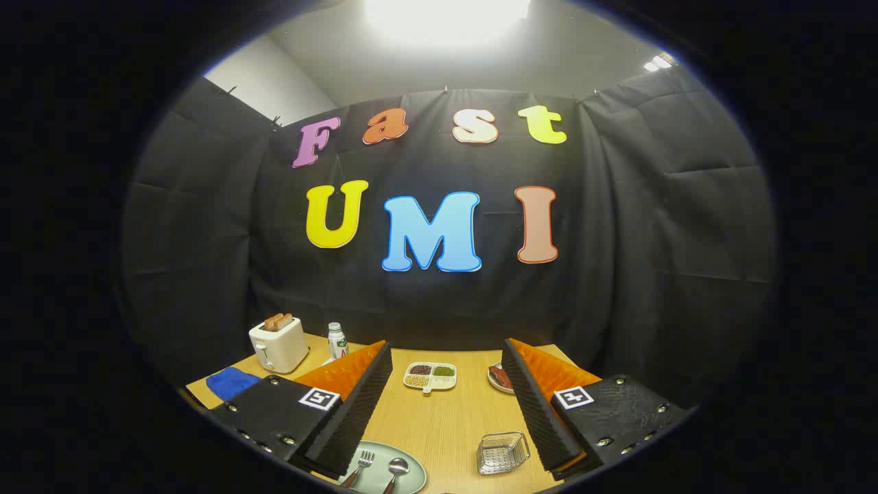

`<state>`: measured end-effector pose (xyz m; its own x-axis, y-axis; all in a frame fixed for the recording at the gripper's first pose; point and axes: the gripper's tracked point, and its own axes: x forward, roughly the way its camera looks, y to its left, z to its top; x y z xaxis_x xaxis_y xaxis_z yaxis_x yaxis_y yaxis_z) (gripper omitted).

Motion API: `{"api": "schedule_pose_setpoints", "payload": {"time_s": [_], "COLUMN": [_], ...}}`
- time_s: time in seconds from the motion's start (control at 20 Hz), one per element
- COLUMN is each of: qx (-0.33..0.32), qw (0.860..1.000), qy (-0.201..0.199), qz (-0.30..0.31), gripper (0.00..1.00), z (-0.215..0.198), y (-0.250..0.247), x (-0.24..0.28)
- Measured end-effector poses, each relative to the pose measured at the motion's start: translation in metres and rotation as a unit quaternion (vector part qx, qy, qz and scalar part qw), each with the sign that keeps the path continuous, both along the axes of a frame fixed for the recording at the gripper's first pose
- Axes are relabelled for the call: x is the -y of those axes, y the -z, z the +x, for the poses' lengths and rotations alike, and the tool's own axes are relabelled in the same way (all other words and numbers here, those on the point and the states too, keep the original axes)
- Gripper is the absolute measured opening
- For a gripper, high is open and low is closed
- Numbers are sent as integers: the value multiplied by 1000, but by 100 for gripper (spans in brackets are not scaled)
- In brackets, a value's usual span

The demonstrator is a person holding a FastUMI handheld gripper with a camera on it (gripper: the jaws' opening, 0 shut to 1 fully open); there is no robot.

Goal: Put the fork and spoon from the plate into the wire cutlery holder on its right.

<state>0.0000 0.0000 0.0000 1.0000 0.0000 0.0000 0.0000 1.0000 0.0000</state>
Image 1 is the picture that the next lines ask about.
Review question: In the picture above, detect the white plate with food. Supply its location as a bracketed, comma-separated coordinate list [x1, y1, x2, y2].
[487, 362, 515, 395]

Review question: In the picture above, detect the fork with wooden handle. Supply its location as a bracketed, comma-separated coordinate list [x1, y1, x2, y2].
[340, 450, 375, 489]

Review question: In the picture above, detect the spoon with wooden handle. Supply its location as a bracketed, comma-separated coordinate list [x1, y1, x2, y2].
[381, 458, 410, 494]

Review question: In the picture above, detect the white toaster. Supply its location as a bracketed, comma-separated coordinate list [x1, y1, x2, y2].
[248, 317, 310, 375]

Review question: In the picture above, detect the white divided dish with beans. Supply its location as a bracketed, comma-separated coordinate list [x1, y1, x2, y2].
[403, 362, 458, 395]

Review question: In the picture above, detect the ceiling light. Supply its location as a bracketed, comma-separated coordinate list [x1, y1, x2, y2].
[364, 0, 532, 45]

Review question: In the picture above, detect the metal wire basket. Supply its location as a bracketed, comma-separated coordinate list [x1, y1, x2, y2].
[477, 432, 531, 475]

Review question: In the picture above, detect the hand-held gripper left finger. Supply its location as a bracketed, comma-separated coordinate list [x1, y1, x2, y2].
[209, 341, 394, 481]

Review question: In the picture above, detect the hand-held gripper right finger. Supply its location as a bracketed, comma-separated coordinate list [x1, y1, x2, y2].
[501, 338, 689, 481]

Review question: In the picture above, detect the black backdrop cloth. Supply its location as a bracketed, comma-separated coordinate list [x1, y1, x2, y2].
[122, 65, 779, 412]

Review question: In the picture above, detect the green round plate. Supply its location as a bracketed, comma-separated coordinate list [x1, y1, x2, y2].
[333, 440, 427, 494]

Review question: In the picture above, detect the blue folded cloth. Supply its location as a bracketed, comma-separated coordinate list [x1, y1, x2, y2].
[206, 367, 261, 402]

